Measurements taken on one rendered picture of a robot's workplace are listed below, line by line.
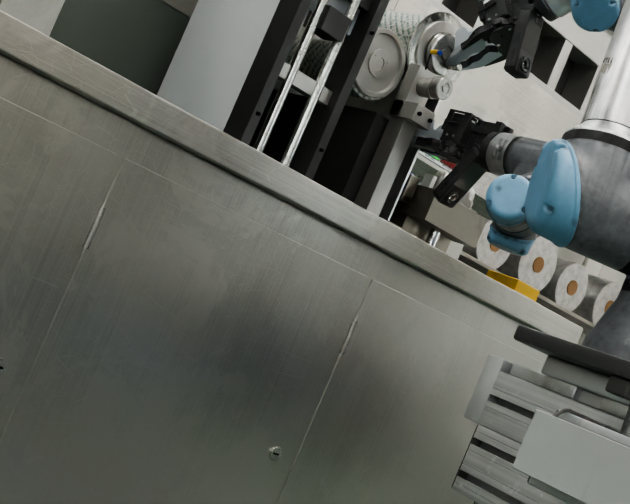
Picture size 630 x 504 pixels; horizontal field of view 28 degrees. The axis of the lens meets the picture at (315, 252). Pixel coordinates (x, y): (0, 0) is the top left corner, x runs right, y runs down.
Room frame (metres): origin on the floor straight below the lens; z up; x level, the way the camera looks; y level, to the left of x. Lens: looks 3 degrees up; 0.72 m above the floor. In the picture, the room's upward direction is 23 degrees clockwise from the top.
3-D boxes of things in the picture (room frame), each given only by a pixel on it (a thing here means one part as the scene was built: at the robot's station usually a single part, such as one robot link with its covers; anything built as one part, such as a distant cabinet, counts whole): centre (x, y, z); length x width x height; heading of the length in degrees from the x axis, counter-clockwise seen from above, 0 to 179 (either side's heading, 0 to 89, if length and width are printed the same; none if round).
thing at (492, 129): (2.18, -0.18, 1.12); 0.12 x 0.08 x 0.09; 43
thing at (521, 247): (2.05, -0.28, 1.01); 0.11 x 0.08 x 0.11; 163
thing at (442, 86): (2.14, -0.09, 1.18); 0.04 x 0.02 x 0.04; 133
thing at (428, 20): (2.22, -0.06, 1.25); 0.15 x 0.01 x 0.15; 133
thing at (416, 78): (2.17, -0.06, 1.05); 0.06 x 0.05 x 0.31; 43
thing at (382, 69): (2.23, 0.11, 1.17); 0.26 x 0.12 x 0.12; 43
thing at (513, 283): (2.16, -0.34, 0.91); 0.07 x 0.07 x 0.02; 43
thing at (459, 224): (2.46, -0.08, 1.00); 0.40 x 0.16 x 0.06; 43
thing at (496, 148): (2.12, -0.23, 1.11); 0.08 x 0.05 x 0.08; 133
